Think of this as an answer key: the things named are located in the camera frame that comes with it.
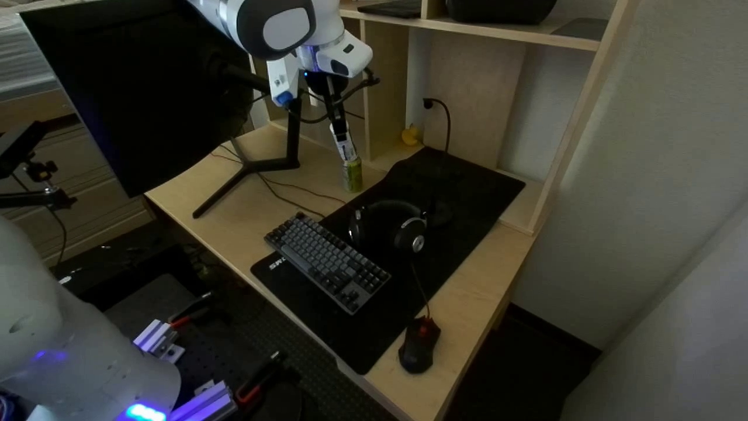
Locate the black desk mat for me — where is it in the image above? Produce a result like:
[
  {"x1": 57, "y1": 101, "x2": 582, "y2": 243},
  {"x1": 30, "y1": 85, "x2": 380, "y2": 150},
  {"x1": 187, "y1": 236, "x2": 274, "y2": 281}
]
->
[{"x1": 250, "y1": 144, "x2": 528, "y2": 377}]

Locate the clamp with red handle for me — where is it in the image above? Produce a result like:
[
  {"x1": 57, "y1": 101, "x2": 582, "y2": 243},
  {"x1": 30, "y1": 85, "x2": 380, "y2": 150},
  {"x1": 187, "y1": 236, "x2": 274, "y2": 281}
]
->
[
  {"x1": 169, "y1": 349, "x2": 287, "y2": 421},
  {"x1": 132, "y1": 291, "x2": 218, "y2": 364}
]

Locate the black monitor stand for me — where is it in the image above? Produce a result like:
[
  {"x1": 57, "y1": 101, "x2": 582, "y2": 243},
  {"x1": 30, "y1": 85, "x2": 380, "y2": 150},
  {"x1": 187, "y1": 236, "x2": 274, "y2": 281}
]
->
[{"x1": 193, "y1": 65, "x2": 305, "y2": 220}]

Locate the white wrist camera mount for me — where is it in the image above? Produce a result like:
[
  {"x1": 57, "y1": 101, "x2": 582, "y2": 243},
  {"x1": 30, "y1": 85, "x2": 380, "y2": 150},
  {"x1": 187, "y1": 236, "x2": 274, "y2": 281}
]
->
[{"x1": 311, "y1": 30, "x2": 377, "y2": 80}]

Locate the black computer monitor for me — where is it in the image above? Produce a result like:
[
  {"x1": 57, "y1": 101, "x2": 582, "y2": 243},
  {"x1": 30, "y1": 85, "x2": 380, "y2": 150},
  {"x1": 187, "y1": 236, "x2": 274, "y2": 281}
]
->
[{"x1": 20, "y1": 0, "x2": 259, "y2": 198}]

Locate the small yellow toy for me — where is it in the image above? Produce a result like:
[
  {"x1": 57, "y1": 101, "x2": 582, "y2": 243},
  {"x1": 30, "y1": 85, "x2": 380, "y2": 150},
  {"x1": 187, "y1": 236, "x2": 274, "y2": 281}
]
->
[{"x1": 399, "y1": 123, "x2": 426, "y2": 150}]

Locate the black camera tripod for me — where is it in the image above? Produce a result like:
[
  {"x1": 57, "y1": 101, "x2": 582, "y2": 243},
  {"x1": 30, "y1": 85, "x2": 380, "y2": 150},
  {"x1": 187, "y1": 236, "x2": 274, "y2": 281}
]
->
[{"x1": 0, "y1": 114, "x2": 80, "y2": 213}]

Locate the black computer mouse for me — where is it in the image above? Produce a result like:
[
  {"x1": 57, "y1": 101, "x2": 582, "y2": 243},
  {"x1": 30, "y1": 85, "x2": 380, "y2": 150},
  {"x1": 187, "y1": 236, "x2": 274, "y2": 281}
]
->
[{"x1": 398, "y1": 314, "x2": 445, "y2": 377}]

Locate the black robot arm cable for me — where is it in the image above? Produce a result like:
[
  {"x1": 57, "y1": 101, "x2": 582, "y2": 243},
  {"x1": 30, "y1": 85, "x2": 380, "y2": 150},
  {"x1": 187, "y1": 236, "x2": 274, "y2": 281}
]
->
[{"x1": 300, "y1": 67, "x2": 384, "y2": 127}]

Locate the grey mechanical keyboard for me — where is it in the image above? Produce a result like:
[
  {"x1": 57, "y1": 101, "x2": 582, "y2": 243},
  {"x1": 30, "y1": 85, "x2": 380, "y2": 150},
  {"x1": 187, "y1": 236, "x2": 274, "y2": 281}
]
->
[{"x1": 265, "y1": 210, "x2": 394, "y2": 317}]

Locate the light wooden shelf unit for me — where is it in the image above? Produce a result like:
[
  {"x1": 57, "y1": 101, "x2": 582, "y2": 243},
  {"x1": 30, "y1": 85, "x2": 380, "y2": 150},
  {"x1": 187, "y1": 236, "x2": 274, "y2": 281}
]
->
[{"x1": 248, "y1": 0, "x2": 638, "y2": 236}]

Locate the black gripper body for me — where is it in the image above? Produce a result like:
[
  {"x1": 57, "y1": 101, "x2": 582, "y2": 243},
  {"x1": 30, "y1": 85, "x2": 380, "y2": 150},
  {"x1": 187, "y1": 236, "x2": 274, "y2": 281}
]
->
[{"x1": 315, "y1": 71, "x2": 352, "y2": 127}]

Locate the black over-ear headphones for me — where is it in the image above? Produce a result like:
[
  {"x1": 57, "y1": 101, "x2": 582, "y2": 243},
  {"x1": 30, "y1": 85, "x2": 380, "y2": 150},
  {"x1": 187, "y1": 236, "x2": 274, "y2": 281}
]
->
[{"x1": 347, "y1": 197, "x2": 431, "y2": 257}]

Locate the black mouse cable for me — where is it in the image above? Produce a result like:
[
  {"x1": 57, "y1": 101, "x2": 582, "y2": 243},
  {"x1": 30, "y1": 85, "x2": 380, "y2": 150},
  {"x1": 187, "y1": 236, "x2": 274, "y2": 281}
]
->
[{"x1": 408, "y1": 259, "x2": 433, "y2": 320}]

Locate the black laptop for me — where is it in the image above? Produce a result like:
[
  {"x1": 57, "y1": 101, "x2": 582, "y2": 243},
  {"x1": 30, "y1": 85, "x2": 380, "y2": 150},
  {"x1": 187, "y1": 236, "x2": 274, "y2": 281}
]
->
[{"x1": 356, "y1": 0, "x2": 423, "y2": 20}]

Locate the thin black monitor cable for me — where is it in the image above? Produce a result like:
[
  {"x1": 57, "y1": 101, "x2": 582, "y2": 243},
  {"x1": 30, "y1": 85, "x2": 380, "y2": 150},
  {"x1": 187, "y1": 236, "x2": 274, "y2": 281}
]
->
[{"x1": 255, "y1": 174, "x2": 348, "y2": 222}]

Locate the green drink can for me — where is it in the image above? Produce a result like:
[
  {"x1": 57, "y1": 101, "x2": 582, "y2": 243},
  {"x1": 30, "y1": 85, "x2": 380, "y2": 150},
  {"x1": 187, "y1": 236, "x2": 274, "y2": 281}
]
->
[{"x1": 342, "y1": 157, "x2": 366, "y2": 193}]

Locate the black wall outlet cable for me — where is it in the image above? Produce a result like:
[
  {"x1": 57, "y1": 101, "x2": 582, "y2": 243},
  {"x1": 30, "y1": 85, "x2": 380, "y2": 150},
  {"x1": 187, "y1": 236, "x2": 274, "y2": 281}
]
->
[{"x1": 421, "y1": 96, "x2": 456, "y2": 158}]

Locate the white robot base link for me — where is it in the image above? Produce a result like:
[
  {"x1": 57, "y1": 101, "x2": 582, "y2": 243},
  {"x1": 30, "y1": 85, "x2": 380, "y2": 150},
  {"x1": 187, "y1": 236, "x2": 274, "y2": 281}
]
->
[{"x1": 0, "y1": 215, "x2": 182, "y2": 421}]

